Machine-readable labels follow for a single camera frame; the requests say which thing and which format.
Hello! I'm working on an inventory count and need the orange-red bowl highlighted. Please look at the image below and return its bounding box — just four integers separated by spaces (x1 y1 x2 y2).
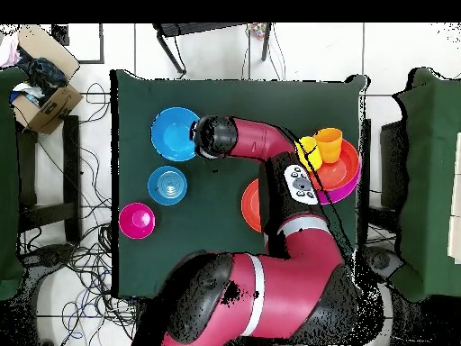
240 178 264 233
308 138 362 192

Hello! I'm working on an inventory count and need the large blue bowl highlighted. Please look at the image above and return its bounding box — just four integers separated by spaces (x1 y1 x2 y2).
149 106 202 162

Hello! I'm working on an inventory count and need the yellow cup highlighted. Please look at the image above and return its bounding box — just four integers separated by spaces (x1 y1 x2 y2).
294 135 324 173

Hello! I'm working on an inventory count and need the orange cup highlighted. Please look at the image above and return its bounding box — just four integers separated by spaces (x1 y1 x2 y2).
313 127 344 154
318 148 342 165

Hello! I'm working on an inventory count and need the small blue bowl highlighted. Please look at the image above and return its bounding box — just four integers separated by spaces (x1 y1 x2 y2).
147 165 188 206

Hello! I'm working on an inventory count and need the dark green tablecloth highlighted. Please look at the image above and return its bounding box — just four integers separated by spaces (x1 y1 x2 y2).
110 68 367 299

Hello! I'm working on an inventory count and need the small magenta bowl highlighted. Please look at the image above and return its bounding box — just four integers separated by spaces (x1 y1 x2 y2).
118 202 157 241

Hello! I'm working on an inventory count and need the large pink bowl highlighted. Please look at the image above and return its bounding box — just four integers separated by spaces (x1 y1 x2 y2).
316 168 363 206

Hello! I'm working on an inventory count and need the colourful small objects pile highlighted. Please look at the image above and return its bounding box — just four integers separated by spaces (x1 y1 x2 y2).
247 23 267 41

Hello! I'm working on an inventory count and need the cardboard box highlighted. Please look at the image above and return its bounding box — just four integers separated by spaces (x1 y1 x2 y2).
11 23 85 135

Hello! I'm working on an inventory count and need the green cloth covered table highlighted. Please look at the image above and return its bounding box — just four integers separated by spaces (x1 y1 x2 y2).
0 66 28 302
380 67 461 304

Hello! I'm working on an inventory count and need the dark blue cloth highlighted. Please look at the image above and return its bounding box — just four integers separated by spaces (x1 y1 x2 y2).
15 50 68 105

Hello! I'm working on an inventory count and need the tangle of black cables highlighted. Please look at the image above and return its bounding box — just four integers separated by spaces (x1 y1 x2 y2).
35 82 145 346

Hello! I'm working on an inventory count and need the black bench frame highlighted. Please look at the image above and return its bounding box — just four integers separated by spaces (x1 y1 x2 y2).
15 114 82 244

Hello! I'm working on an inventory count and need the black pedestal leg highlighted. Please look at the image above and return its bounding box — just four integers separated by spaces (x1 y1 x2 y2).
359 244 406 286
19 242 78 280

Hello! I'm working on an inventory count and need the black stool frame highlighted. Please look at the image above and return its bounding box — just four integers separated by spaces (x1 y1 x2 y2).
152 23 273 77

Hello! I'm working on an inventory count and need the blue cable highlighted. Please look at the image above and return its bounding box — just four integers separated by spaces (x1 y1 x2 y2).
60 269 113 341

